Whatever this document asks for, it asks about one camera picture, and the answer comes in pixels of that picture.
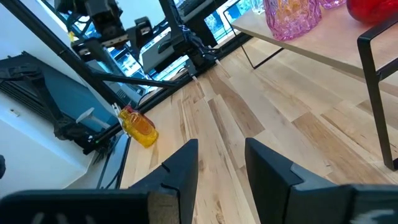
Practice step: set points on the wide yellow glass vase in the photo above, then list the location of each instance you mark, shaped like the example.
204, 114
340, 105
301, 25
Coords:
138, 127

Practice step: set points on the black aluminium table frame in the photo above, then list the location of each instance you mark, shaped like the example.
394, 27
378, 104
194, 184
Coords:
62, 48

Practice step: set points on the round red glass vase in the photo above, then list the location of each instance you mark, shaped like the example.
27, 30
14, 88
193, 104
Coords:
373, 9

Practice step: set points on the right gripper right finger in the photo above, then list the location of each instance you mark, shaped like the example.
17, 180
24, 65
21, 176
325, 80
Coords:
295, 202

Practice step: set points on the wooden shelf with black frame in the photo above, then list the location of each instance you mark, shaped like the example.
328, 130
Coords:
326, 46

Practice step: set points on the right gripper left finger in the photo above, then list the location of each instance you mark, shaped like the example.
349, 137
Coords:
93, 207

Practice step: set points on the pink swirl glass vase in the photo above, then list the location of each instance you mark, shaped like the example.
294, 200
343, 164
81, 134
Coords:
332, 3

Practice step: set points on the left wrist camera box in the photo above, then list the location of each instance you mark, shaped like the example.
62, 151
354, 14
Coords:
143, 29

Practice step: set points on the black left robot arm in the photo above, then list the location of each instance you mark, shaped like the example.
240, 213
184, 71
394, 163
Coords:
186, 40

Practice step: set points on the clear ribbed glass bottle vase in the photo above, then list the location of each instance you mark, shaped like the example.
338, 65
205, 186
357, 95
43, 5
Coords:
258, 5

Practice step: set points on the pink ribbed flared vase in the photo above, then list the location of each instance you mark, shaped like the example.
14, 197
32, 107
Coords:
292, 18

